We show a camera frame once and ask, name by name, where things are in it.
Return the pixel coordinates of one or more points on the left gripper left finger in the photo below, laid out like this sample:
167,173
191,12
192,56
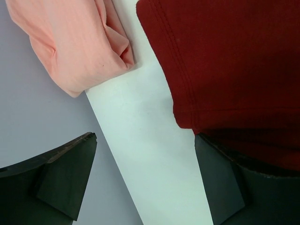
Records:
48,189

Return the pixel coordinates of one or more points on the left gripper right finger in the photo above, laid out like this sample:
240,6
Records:
241,190

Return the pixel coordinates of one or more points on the red t shirt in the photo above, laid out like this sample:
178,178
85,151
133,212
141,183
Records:
233,69

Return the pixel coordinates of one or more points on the folded pink t shirt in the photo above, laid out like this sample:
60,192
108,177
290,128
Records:
81,43

